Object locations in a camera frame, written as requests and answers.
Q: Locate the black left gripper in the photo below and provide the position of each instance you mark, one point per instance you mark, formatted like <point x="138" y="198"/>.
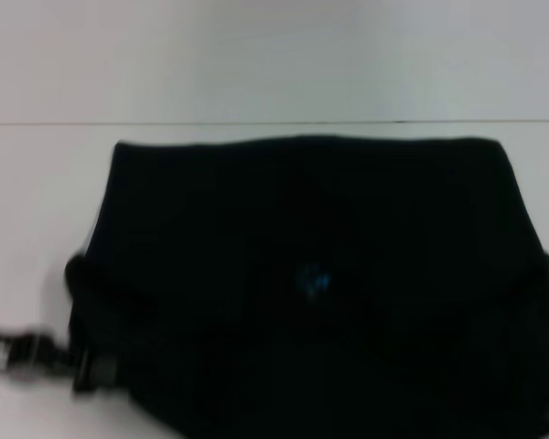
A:
<point x="23" y="354"/>

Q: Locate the black shirt with FREE print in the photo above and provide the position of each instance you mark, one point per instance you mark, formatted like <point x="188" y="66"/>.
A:
<point x="302" y="274"/>

